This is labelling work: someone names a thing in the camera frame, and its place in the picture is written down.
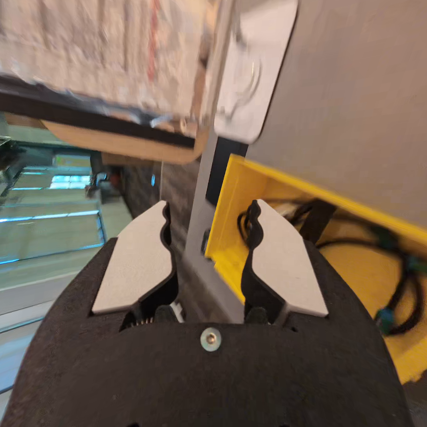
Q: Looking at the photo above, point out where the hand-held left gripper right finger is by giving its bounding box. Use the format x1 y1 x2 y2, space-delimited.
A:
241 199 329 317

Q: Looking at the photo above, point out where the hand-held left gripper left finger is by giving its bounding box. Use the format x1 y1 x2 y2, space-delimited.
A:
92 200 179 316

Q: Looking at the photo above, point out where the black blue-flecked HDMI cable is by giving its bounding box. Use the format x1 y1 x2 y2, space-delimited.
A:
315 227 425 337

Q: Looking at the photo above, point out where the yellow plastic bin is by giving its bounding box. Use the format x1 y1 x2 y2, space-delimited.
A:
204 153 427 384

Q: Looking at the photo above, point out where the printed instruction sheet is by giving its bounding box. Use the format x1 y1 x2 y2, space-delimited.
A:
0 0 209 115

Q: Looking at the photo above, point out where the glass wall panel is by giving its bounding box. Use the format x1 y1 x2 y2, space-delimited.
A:
0 133 134 287

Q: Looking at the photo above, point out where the grey stand base plate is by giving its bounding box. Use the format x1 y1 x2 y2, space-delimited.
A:
213 0 300 144

